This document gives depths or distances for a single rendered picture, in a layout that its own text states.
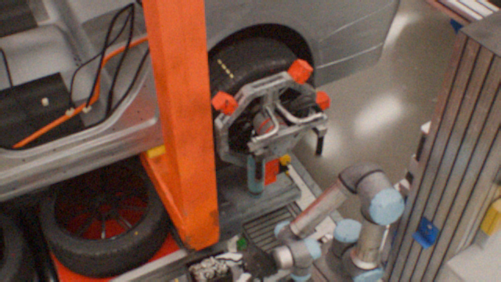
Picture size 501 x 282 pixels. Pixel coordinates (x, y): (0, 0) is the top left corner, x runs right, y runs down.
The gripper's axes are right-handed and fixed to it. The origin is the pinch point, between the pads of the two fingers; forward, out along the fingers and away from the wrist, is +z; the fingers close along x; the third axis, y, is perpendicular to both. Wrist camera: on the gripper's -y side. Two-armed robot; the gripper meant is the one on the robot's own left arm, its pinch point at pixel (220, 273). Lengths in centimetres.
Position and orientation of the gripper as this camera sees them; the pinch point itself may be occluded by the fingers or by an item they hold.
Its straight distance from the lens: 205.6
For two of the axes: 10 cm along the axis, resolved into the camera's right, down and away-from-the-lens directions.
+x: -3.4, -6.0, 7.3
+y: 0.6, 7.6, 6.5
